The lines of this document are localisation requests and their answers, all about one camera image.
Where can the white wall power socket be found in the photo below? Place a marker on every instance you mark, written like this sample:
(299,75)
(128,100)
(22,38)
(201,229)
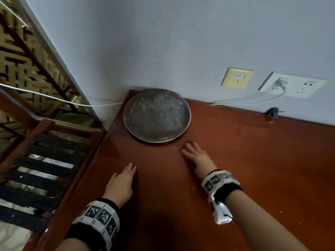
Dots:
(306,86)

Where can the white paper sheet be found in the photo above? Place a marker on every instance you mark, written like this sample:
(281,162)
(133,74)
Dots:
(57,163)

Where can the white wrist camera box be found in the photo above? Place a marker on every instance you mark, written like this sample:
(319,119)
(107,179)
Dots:
(221,213)

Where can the black wristband with marker tags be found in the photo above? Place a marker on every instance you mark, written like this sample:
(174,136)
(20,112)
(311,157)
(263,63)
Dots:
(96,222)
(222,185)

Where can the person's left hand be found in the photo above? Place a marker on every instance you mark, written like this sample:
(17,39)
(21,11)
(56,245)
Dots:
(120,188)

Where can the round grey metal tray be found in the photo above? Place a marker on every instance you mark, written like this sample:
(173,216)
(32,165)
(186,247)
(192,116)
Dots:
(157,115)

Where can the beige wall plate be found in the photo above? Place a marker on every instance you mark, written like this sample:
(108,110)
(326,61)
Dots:
(236,78)

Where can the gold lattice screen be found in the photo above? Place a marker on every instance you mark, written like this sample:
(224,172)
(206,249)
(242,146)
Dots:
(15,65)

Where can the black power plug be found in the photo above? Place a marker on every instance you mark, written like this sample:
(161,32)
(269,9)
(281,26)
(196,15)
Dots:
(273,112)

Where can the white power plug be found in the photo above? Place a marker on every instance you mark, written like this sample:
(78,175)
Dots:
(281,83)

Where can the person's right hand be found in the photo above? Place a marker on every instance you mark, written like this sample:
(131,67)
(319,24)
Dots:
(201,159)

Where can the person's right forearm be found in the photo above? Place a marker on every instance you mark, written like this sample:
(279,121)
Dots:
(261,227)

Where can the red wooden table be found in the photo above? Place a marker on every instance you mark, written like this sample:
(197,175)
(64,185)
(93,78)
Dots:
(248,167)

